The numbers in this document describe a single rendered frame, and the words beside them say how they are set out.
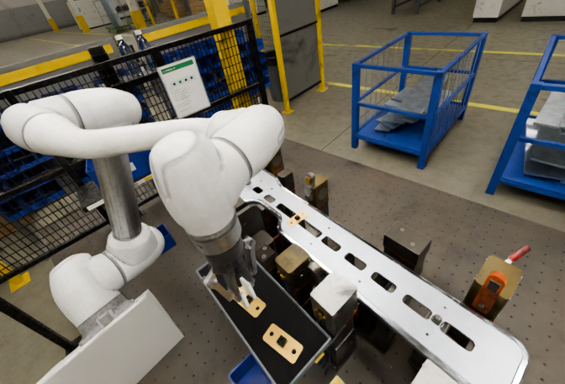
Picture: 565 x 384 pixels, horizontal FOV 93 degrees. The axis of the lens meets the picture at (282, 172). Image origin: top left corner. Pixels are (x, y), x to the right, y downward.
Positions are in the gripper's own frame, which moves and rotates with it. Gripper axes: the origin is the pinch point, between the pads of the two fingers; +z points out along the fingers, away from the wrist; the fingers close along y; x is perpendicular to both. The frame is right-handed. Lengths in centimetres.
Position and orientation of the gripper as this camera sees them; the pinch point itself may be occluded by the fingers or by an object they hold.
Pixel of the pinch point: (245, 292)
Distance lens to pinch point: 68.8
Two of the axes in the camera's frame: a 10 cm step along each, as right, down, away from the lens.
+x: 7.6, 3.0, -5.8
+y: -6.3, 5.5, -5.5
